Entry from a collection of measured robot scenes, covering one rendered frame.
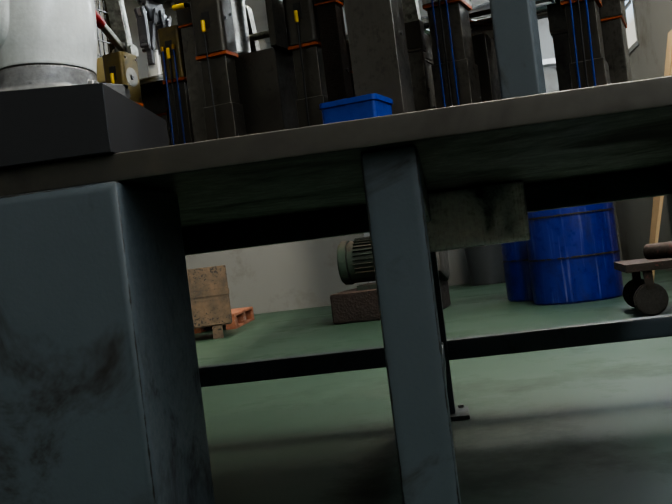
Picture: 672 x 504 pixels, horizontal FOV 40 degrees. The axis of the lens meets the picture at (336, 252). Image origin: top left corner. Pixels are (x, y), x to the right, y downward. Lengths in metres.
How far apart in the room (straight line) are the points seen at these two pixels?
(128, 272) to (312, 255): 8.79
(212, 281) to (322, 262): 3.03
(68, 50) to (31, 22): 0.07
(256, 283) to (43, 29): 8.81
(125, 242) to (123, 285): 0.06
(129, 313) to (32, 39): 0.45
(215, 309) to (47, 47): 5.83
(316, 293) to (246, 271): 0.82
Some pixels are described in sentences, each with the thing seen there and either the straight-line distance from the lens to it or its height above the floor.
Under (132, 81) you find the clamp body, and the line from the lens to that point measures 2.23.
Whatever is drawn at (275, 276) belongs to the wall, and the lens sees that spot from 10.14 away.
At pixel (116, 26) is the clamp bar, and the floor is 1.12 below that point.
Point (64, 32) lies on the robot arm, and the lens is 1.48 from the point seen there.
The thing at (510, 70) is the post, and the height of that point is 0.80.
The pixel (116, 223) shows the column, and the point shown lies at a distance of 1.31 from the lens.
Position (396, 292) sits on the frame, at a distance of 1.29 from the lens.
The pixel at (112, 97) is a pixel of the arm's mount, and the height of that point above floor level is 0.78.
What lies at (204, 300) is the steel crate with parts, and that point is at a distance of 7.20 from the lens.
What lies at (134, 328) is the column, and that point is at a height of 0.45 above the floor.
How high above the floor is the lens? 0.52
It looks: level
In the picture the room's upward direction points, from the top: 7 degrees counter-clockwise
